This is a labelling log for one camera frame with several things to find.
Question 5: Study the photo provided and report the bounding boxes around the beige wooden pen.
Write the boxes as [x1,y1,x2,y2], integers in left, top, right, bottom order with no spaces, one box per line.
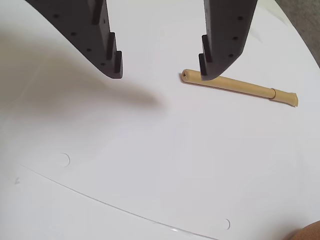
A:
[180,69,299,108]

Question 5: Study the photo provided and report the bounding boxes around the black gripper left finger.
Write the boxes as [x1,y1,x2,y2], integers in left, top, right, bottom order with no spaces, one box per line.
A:
[26,0,123,80]

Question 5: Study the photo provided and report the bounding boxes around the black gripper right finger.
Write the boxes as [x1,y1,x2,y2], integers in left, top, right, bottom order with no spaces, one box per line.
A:
[198,0,258,82]

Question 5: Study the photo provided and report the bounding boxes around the brown cylindrical pen holder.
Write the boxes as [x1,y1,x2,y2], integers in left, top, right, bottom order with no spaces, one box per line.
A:
[284,221,320,240]

